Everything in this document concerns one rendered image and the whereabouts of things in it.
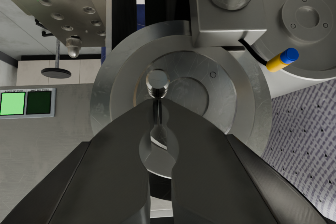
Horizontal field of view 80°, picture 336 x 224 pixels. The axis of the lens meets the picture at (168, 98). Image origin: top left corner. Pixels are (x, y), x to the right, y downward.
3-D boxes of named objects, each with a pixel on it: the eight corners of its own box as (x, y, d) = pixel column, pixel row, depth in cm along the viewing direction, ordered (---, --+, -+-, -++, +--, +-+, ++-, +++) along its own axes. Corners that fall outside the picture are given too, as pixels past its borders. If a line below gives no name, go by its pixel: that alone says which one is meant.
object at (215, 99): (223, 168, 14) (117, 134, 14) (215, 164, 16) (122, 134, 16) (249, 67, 15) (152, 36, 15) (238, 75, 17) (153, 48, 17)
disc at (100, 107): (270, 27, 18) (276, 208, 15) (267, 29, 18) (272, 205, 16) (102, 12, 17) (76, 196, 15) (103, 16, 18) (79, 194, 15)
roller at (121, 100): (255, 40, 17) (257, 185, 15) (197, 97, 42) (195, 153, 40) (118, 29, 17) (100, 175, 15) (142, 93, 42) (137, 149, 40)
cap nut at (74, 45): (78, 37, 49) (78, 54, 48) (84, 44, 53) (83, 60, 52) (63, 37, 49) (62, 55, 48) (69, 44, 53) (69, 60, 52)
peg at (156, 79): (144, 90, 11) (146, 67, 12) (147, 99, 14) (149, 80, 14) (169, 92, 11) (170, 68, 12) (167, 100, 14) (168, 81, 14)
